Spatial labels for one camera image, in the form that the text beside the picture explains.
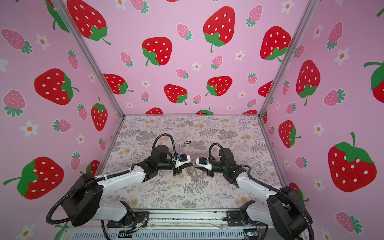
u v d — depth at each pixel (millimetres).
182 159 658
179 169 702
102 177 475
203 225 731
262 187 491
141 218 747
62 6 674
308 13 703
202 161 661
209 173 712
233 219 729
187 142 1049
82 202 423
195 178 866
